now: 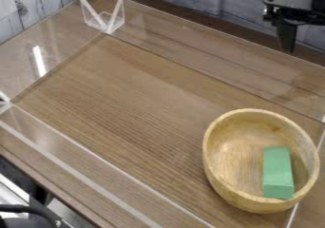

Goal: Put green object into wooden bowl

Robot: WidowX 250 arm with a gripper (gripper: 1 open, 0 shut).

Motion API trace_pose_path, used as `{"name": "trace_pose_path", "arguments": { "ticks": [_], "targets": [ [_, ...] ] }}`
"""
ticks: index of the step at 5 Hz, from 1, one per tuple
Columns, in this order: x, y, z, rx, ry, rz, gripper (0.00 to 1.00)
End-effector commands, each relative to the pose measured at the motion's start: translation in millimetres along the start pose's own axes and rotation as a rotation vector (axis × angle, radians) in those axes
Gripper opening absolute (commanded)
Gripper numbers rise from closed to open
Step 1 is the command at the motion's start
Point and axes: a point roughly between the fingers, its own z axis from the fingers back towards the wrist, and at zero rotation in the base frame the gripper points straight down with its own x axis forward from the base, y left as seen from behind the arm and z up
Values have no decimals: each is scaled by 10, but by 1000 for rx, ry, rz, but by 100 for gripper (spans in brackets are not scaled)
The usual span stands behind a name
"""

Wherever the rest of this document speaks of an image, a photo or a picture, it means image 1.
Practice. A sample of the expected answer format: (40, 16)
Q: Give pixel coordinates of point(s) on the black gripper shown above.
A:
(297, 13)

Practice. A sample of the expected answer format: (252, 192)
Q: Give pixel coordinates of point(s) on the green rectangular block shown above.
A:
(277, 174)

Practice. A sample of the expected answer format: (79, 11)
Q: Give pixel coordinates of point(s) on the wooden bowl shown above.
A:
(235, 139)

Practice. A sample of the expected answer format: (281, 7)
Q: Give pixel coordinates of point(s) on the clear acrylic corner bracket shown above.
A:
(107, 22)

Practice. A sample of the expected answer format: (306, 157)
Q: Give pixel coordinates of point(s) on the clear acrylic enclosure wall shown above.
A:
(108, 110)

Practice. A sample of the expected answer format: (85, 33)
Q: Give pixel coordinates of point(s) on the black metal mount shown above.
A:
(44, 217)

